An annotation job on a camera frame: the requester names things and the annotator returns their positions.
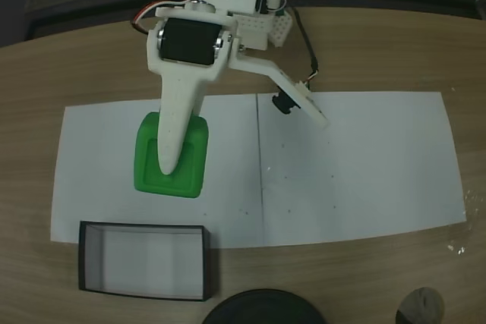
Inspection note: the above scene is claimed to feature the white bracket with black camera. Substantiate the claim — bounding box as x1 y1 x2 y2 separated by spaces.
229 45 330 130

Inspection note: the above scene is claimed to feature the green cube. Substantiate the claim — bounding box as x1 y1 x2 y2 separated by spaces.
132 111 210 200

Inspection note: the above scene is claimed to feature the white paper sheet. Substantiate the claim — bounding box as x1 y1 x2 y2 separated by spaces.
51 94 265 249
256 90 468 248

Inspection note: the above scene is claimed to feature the black round object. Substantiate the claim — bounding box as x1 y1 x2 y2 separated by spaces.
201 288 324 324

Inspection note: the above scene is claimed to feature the red and white servo cable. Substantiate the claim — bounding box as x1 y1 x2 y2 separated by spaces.
131 0 203 37

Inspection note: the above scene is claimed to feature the black box with white inside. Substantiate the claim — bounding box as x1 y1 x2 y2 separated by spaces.
77 219 213 302

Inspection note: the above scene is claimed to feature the black camera cable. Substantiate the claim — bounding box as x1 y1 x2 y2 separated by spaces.
289 7 322 88

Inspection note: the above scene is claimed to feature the white perforated base plate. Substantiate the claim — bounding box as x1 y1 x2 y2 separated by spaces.
234 11 295 51

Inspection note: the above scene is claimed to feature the grey round disc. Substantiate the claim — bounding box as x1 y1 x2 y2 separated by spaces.
395 285 446 324

